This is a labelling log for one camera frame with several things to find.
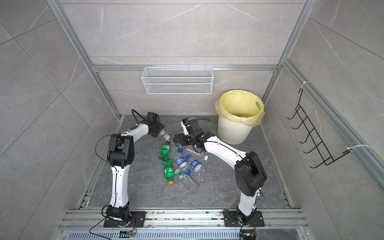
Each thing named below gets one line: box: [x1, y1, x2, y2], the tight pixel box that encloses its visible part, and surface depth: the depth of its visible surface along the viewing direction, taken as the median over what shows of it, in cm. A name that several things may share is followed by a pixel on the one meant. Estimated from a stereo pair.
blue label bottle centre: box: [175, 148, 190, 175], surface depth 90 cm
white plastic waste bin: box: [217, 115, 253, 145], surface depth 92 cm
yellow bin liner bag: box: [215, 89, 265, 127], surface depth 96 cm
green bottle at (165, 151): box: [158, 139, 171, 160], surface depth 97 cm
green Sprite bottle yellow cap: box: [163, 159, 175, 186], surface depth 87 cm
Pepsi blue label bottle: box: [186, 155, 206, 176], surface depth 90 cm
